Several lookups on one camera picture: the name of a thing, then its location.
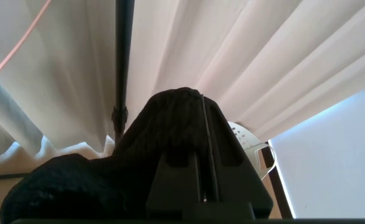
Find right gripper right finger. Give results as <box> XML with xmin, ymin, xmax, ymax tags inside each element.
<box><xmin>200</xmin><ymin>94</ymin><xmax>274</xmax><ymax>219</ymax></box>

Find beige curtain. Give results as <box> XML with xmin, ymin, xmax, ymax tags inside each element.
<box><xmin>0</xmin><ymin>0</ymin><xmax>365</xmax><ymax>162</ymax></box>

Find black drawstring shorts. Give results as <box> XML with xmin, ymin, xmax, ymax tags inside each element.
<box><xmin>0</xmin><ymin>86</ymin><xmax>208</xmax><ymax>224</ymax></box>

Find white laundry basket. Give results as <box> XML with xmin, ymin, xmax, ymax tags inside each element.
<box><xmin>227</xmin><ymin>121</ymin><xmax>277</xmax><ymax>180</ymax></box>

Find black clothes rack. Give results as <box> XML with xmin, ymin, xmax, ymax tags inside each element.
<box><xmin>0</xmin><ymin>0</ymin><xmax>136</xmax><ymax>218</ymax></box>

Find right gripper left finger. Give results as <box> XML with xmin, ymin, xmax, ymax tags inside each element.
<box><xmin>146</xmin><ymin>151</ymin><xmax>206</xmax><ymax>218</ymax></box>

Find pink clothes hanger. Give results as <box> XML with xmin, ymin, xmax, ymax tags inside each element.
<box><xmin>0</xmin><ymin>0</ymin><xmax>52</xmax><ymax>91</ymax></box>

